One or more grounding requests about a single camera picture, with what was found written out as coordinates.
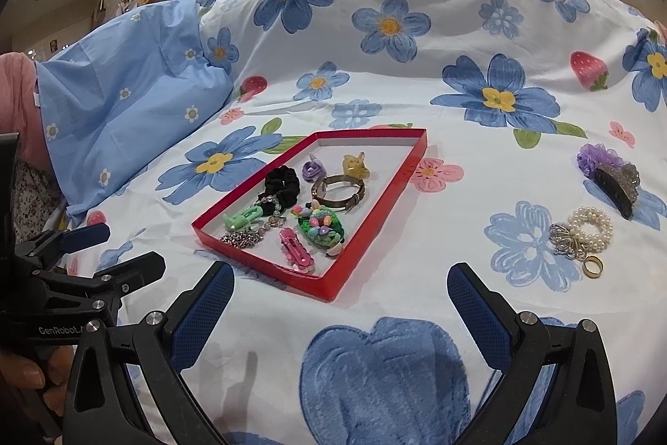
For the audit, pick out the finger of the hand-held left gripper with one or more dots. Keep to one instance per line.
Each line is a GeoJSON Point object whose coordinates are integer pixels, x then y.
{"type": "Point", "coordinates": [83, 236]}
{"type": "Point", "coordinates": [135, 268]}

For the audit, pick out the red shallow tray box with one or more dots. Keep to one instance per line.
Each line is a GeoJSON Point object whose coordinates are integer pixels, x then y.
{"type": "Point", "coordinates": [385, 174]}

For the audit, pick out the yellow speckled hair claw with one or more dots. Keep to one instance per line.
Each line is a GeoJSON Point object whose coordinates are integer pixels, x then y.
{"type": "Point", "coordinates": [357, 167]}

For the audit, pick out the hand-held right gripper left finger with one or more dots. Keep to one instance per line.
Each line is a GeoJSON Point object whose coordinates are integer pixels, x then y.
{"type": "Point", "coordinates": [203, 314]}

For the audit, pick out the pink hair clip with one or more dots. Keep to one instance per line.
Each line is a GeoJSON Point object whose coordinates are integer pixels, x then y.
{"type": "Point", "coordinates": [296, 249]}

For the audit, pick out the purple hair clip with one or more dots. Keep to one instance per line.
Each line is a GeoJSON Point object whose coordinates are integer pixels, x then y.
{"type": "Point", "coordinates": [312, 169]}

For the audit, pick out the floral patterned clothing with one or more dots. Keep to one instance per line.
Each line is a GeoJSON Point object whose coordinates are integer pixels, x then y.
{"type": "Point", "coordinates": [34, 200]}

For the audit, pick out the dark hair claw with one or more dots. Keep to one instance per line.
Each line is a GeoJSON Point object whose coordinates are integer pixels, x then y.
{"type": "Point", "coordinates": [617, 189]}

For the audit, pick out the colourful beaded hair clip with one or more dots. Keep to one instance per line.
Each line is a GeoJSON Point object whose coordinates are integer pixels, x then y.
{"type": "Point", "coordinates": [320, 228]}

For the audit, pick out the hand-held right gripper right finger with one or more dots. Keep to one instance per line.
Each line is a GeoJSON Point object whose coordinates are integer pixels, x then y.
{"type": "Point", "coordinates": [479, 314]}

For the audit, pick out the green hair clip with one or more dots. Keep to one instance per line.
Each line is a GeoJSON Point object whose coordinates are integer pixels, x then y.
{"type": "Point", "coordinates": [242, 218]}

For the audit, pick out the purple frilly scrunchie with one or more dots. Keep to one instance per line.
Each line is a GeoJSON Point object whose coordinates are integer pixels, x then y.
{"type": "Point", "coordinates": [594, 158]}

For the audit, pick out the floral printed bedsheet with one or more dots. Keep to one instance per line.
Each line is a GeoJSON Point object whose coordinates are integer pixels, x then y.
{"type": "Point", "coordinates": [417, 85]}

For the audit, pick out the pink cloth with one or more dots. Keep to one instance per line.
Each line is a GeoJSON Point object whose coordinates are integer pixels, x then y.
{"type": "Point", "coordinates": [18, 101]}

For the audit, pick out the person's left hand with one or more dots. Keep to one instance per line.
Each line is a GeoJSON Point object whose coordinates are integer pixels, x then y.
{"type": "Point", "coordinates": [23, 374]}

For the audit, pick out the light blue pillow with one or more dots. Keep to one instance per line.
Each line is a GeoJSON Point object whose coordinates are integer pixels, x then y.
{"type": "Point", "coordinates": [114, 101]}

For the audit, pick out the black scrunchie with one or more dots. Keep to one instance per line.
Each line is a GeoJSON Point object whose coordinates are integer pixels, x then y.
{"type": "Point", "coordinates": [281, 187]}

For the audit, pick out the silver wristwatch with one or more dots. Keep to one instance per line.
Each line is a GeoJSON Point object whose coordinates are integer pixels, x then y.
{"type": "Point", "coordinates": [338, 204]}

